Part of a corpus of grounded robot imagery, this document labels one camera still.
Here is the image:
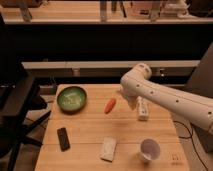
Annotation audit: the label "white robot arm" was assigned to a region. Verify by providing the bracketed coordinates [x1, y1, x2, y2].
[120, 63, 213, 134]

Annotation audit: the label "white sponge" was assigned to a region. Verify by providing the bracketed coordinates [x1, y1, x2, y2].
[100, 137, 117, 162]

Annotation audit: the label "white tube bottle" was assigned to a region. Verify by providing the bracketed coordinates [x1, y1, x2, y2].
[137, 97, 149, 121]

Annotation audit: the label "white cup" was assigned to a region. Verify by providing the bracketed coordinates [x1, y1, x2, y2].
[139, 138, 161, 163]

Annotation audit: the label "green bowl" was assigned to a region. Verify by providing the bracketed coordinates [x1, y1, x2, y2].
[57, 86, 87, 112]

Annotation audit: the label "black smartphone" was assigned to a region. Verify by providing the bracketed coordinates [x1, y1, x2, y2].
[57, 127, 70, 151]

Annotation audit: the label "black office chair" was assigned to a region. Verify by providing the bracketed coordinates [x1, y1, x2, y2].
[0, 13, 50, 171]

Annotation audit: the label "grey metal rail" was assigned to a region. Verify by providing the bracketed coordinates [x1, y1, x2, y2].
[23, 60, 200, 77]

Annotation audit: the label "black cable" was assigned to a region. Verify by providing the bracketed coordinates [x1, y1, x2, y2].
[175, 119, 209, 171]

